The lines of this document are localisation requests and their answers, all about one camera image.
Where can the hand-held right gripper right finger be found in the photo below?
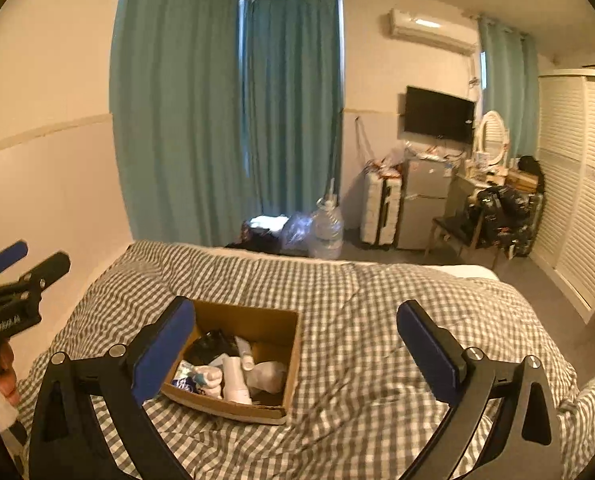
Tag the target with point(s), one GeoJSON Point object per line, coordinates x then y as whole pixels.
{"type": "Point", "coordinates": [430, 355]}

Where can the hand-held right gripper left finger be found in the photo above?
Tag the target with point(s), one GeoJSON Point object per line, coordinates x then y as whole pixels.
{"type": "Point", "coordinates": [162, 355]}

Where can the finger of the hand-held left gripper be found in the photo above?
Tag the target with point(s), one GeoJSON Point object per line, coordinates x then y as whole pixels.
{"type": "Point", "coordinates": [52, 266]}
{"type": "Point", "coordinates": [9, 251]}

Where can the blue and white packet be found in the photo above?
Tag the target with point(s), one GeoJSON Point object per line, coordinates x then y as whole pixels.
{"type": "Point", "coordinates": [185, 377]}

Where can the white cloth bundle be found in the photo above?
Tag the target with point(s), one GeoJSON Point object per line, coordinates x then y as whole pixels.
{"type": "Point", "coordinates": [211, 380]}

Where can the brown cardboard box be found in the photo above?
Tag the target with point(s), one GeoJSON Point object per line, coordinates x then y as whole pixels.
{"type": "Point", "coordinates": [212, 312]}

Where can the white hair dryer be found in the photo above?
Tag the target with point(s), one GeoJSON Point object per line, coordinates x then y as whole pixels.
{"type": "Point", "coordinates": [237, 380]}

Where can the small white bottle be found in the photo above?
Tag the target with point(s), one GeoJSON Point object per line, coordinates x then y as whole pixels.
{"type": "Point", "coordinates": [245, 352]}

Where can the grey checkered blanket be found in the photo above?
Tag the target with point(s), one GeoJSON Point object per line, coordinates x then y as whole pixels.
{"type": "Point", "coordinates": [377, 310]}

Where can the dark chair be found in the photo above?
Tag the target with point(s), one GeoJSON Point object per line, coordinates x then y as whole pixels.
{"type": "Point", "coordinates": [450, 227]}

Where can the silver fridge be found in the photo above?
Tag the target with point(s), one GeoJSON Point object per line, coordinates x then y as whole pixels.
{"type": "Point", "coordinates": [422, 205]}

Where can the white suitcase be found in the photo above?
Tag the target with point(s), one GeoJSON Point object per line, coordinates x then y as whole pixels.
{"type": "Point", "coordinates": [377, 210]}

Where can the clear water jug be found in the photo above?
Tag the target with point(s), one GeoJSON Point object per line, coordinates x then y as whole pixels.
{"type": "Point", "coordinates": [326, 232]}

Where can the dressing table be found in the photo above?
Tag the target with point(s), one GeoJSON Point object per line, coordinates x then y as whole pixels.
{"type": "Point", "coordinates": [460, 192]}

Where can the dark suitcase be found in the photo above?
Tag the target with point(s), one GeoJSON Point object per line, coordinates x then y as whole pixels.
{"type": "Point", "coordinates": [535, 225]}

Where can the white folded cloth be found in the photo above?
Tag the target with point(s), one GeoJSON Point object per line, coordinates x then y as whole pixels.
{"type": "Point", "coordinates": [267, 225]}

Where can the clear plastic bag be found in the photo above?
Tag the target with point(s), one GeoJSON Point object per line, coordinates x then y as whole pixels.
{"type": "Point", "coordinates": [297, 232]}

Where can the wide teal curtain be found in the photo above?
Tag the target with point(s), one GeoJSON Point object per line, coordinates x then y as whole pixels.
{"type": "Point", "coordinates": [177, 110]}

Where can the crumpled plastic bag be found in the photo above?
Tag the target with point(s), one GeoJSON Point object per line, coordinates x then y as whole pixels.
{"type": "Point", "coordinates": [402, 152]}

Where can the black bag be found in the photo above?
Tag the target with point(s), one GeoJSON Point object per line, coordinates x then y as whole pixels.
{"type": "Point", "coordinates": [530, 167]}

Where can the white louvered wardrobe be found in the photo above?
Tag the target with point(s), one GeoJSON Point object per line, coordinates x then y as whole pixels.
{"type": "Point", "coordinates": [577, 185]}

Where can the white oval mirror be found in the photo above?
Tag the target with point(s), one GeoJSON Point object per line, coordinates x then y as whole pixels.
{"type": "Point", "coordinates": [492, 135]}

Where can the narrow teal curtain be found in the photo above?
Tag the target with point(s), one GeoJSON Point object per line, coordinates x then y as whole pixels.
{"type": "Point", "coordinates": [510, 90]}

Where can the teal window curtain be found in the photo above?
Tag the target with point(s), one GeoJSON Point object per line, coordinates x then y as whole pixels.
{"type": "Point", "coordinates": [292, 110]}

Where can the white air conditioner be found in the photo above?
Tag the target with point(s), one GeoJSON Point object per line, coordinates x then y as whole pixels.
{"type": "Point", "coordinates": [430, 30]}

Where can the black wall television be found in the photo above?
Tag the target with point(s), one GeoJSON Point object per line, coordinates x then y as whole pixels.
{"type": "Point", "coordinates": [440, 112]}

